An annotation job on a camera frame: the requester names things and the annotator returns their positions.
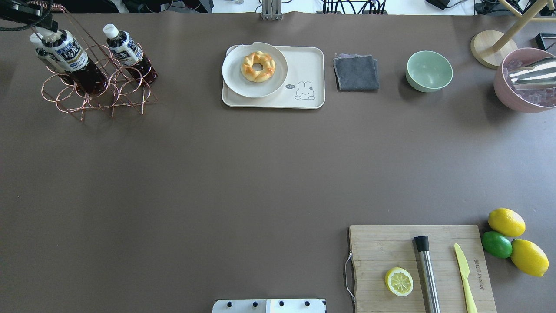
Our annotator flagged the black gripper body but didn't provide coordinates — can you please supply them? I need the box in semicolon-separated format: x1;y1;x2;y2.
0;0;58;30

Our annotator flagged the tea bottle carried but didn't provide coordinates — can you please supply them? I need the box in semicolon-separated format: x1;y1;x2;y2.
37;27;109;95

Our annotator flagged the tea bottle back rack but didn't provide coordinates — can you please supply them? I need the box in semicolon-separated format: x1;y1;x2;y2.
30;33;66;74

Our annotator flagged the tea bottle rack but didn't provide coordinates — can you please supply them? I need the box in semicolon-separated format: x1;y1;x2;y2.
103;24;158;85
30;33;66;74

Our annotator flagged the tea bottle front rack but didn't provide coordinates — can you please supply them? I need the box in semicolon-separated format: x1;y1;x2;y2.
103;24;158;85

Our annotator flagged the cream rabbit tray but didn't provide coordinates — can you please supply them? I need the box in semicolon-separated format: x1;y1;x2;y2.
221;42;325;109

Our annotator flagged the white round plate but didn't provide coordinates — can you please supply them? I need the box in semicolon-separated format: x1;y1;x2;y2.
222;42;288;98

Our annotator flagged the glazed twisted donut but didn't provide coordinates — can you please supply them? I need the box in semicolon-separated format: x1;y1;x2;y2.
240;51;276;83

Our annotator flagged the grey folded cloth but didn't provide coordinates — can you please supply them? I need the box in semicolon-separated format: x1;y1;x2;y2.
332;53;380;91

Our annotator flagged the mint green bowl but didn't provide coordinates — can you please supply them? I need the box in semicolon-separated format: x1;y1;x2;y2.
405;51;453;93

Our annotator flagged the bamboo cutting board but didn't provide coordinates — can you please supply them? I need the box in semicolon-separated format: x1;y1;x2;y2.
349;225;496;313

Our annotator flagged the half lemon slice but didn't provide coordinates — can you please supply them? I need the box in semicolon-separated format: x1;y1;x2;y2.
384;267;414;297

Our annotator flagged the wooden cup tree stand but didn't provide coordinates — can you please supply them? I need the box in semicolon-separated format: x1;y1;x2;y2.
470;0;555;69

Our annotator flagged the steel muddler black tip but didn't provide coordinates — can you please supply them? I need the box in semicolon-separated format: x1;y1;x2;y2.
414;236;441;313

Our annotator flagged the yellow plastic knife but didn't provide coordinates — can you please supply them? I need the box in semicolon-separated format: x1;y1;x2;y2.
453;243;478;313

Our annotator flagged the pink ice bowl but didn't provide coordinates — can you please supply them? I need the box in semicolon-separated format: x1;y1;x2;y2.
493;47;556;113

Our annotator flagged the metal ice scoop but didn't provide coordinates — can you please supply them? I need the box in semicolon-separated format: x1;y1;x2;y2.
508;57;556;90

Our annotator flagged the yellow lemon far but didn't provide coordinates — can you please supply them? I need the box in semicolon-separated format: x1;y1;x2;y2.
488;208;526;237

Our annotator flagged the yellow lemon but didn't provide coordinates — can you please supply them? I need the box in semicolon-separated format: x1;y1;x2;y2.
510;239;549;277
488;208;526;237

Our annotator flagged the green lime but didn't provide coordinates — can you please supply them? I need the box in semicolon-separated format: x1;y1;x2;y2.
481;230;513;258

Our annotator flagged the yellow lemon near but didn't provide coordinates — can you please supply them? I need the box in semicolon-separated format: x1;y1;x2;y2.
510;239;549;277

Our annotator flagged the copper wire bottle rack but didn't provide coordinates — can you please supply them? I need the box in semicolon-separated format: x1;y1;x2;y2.
28;0;157;120

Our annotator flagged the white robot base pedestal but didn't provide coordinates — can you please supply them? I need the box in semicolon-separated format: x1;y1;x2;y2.
212;298;327;313

